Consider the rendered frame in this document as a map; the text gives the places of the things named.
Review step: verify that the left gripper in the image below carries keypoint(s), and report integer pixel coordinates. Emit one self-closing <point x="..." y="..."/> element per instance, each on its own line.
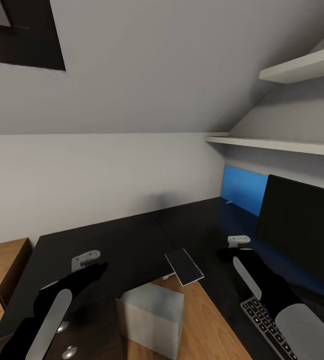
<point x="90" y="274"/>

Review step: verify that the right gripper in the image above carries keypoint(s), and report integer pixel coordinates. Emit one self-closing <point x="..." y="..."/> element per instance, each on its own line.
<point x="224" y="254"/>

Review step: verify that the monitor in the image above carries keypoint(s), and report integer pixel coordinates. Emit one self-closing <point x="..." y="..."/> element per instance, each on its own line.
<point x="291" y="220"/>

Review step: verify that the mouse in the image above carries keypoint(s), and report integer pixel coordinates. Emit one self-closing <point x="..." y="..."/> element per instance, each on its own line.
<point x="241" y="285"/>

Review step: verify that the keyboard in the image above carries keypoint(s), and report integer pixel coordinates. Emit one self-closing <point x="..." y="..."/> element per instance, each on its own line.
<point x="260" y="317"/>

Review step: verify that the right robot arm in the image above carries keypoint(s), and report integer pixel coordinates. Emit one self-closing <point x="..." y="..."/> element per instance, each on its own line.
<point x="301" y="328"/>

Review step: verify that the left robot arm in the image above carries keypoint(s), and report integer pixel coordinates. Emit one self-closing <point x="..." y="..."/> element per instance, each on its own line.
<point x="34" y="336"/>

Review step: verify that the notebook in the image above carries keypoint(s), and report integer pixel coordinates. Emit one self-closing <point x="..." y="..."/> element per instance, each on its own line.
<point x="184" y="267"/>

